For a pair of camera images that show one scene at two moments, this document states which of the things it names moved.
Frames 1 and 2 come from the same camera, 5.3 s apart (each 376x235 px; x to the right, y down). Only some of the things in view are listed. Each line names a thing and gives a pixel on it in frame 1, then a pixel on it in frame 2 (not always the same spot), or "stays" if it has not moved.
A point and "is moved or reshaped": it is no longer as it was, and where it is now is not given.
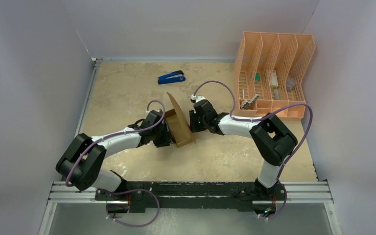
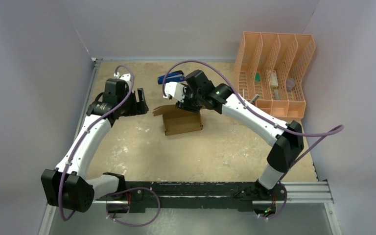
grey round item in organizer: [290, 83] stays
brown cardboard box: [178, 124] is moved or reshaped
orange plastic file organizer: [265, 67] stays
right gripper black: [193, 121] -> [187, 103]
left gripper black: [167, 138] -> [139, 107]
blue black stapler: [174, 77] stays
